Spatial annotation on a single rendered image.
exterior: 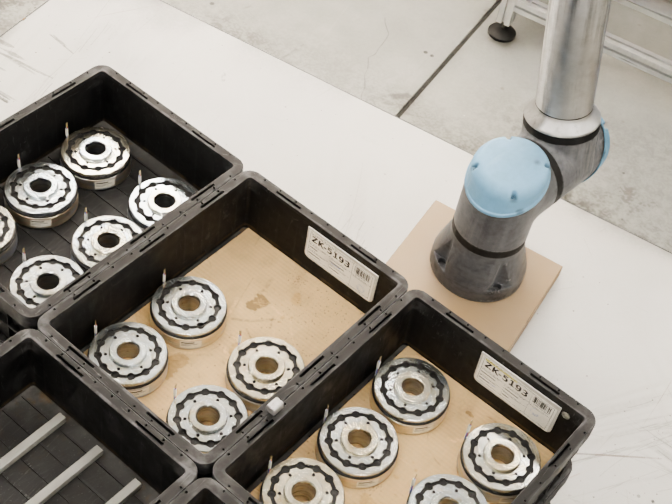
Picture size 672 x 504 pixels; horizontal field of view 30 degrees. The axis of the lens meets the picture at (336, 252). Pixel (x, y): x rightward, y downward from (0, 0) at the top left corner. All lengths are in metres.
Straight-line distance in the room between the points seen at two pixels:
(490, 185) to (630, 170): 1.55
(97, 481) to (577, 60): 0.87
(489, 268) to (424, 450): 0.38
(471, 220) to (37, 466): 0.71
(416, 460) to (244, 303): 0.33
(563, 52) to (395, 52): 1.70
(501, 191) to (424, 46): 1.75
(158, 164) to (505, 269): 0.55
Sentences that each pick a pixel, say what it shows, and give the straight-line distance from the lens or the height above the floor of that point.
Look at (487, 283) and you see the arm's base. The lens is 1.92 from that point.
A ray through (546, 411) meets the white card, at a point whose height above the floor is 0.90.
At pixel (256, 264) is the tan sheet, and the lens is 1.79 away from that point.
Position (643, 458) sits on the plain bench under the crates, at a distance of 1.89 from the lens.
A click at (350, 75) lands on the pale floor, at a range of 3.38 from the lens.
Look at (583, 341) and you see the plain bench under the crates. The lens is 1.98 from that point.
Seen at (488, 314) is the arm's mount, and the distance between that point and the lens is 1.93.
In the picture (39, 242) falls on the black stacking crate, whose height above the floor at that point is 0.83.
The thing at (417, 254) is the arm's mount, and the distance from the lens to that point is 1.98.
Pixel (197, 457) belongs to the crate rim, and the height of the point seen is 0.93.
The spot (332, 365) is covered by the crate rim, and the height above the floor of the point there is 0.93.
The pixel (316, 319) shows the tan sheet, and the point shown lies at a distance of 1.74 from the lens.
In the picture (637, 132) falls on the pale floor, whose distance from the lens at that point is 3.45.
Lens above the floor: 2.20
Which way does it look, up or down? 49 degrees down
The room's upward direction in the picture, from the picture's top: 11 degrees clockwise
